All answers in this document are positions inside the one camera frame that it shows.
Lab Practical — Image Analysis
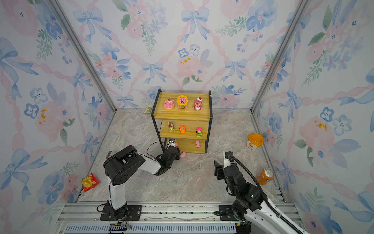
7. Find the orange toy bulldozer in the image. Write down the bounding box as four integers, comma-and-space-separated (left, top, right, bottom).
179, 125, 186, 134

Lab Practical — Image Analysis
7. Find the green truck with box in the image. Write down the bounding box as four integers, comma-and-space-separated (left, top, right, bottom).
168, 122, 175, 132

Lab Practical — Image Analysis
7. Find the green truck pink load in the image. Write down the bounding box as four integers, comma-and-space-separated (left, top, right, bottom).
196, 127, 203, 137

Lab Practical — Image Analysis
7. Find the sunflower pink bear toy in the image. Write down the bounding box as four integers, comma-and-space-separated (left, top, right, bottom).
177, 95, 189, 109

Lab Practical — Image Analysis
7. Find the pink bear figure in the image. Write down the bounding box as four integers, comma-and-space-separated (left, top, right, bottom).
193, 97, 203, 111

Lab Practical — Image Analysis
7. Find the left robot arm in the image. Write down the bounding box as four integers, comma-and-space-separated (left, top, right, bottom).
100, 139, 180, 221

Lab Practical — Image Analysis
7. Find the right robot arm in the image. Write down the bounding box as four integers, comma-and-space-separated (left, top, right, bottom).
214, 151, 307, 234

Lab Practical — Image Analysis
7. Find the orange soda can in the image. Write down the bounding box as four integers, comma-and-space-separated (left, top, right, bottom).
256, 168, 275, 185

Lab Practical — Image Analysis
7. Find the red snack bag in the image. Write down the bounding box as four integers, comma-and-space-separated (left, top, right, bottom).
81, 173, 99, 193

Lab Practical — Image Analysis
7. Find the wooden three-tier shelf black frame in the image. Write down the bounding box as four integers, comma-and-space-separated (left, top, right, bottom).
151, 89, 213, 154

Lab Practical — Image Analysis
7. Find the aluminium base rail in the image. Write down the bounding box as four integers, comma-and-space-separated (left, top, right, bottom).
51, 198, 307, 234

